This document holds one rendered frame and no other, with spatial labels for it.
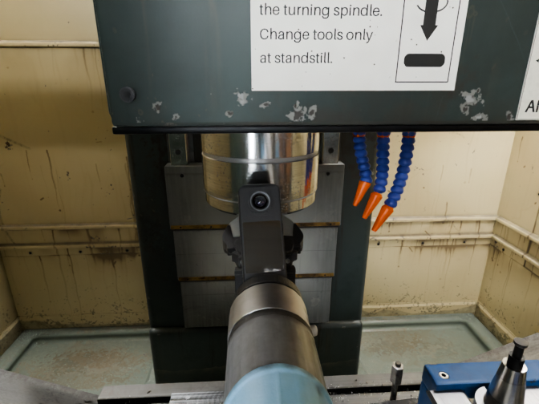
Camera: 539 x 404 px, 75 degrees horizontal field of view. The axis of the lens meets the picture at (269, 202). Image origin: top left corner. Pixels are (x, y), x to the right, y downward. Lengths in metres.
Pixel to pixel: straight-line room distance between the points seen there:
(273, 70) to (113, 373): 1.42
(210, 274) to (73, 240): 0.71
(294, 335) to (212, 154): 0.24
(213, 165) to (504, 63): 0.30
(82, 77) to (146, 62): 1.14
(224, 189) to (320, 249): 0.64
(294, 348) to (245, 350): 0.04
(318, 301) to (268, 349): 0.87
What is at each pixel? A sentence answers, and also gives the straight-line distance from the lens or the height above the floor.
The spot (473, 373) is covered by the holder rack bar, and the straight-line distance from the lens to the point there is 0.63.
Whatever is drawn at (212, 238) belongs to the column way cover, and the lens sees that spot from 1.01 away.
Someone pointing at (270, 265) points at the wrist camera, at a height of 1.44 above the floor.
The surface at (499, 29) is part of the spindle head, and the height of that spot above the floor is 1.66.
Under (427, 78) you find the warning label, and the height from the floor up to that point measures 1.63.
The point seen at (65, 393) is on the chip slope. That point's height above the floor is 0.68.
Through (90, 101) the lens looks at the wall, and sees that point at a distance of 1.42.
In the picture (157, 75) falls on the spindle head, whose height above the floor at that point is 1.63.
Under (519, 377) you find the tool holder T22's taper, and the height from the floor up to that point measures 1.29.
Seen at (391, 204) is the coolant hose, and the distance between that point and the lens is 0.49.
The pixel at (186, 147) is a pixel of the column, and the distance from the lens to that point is 0.95.
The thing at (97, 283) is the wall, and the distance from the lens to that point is 1.66.
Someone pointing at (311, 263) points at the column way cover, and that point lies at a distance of 1.06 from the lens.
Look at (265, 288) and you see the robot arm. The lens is 0.33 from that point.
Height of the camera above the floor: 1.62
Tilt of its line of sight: 19 degrees down
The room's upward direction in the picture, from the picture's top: straight up
